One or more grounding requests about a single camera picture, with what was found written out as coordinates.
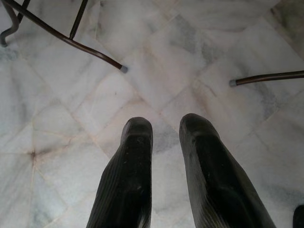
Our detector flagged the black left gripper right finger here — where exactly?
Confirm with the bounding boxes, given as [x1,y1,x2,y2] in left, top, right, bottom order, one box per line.
[179,113,277,228]

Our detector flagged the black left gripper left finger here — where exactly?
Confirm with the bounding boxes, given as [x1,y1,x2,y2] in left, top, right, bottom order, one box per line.
[85,116,154,228]

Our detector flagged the black robot foot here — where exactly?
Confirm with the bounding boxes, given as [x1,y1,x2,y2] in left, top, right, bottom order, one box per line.
[292,204,304,228]

